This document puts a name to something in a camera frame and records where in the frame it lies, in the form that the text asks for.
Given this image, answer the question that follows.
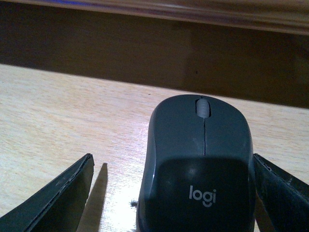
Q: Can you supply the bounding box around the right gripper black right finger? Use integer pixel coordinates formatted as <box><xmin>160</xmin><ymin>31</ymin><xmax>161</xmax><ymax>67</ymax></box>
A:
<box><xmin>253</xmin><ymin>154</ymin><xmax>309</xmax><ymax>232</ymax></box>

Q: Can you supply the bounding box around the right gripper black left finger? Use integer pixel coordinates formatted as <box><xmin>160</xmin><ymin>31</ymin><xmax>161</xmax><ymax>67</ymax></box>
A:
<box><xmin>0</xmin><ymin>154</ymin><xmax>94</xmax><ymax>232</ymax></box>

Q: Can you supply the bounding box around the grey Logitech wireless mouse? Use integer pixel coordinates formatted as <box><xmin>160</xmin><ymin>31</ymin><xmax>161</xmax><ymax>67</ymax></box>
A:
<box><xmin>137</xmin><ymin>95</ymin><xmax>255</xmax><ymax>232</ymax></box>

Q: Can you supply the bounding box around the wooden desk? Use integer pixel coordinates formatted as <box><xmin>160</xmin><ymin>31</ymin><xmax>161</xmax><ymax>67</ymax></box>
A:
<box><xmin>0</xmin><ymin>0</ymin><xmax>309</xmax><ymax>109</ymax></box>

